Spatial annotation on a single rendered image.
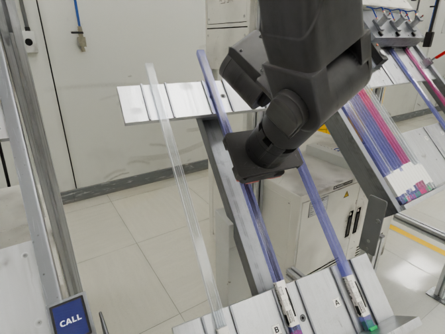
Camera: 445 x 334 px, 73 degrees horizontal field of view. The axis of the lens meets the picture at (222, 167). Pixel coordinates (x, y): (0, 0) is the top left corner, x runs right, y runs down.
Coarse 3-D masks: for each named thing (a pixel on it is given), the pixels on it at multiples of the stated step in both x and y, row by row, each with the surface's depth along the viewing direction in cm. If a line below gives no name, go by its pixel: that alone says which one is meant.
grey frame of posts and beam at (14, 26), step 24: (0, 0) 61; (0, 24) 62; (24, 48) 66; (24, 72) 67; (24, 96) 68; (24, 120) 70; (48, 144) 75; (48, 168) 76; (48, 192) 78; (48, 216) 80; (72, 264) 88; (72, 288) 91
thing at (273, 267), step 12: (204, 60) 56; (204, 72) 55; (216, 96) 53; (216, 108) 53; (228, 132) 51; (252, 192) 48; (252, 204) 47; (252, 216) 47; (264, 228) 46; (264, 240) 45; (264, 252) 45; (276, 264) 44; (276, 276) 43
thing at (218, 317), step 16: (160, 96) 50; (160, 112) 49; (176, 160) 46; (176, 176) 45; (192, 208) 44; (192, 224) 43; (192, 240) 42; (208, 272) 41; (208, 288) 40; (224, 320) 39
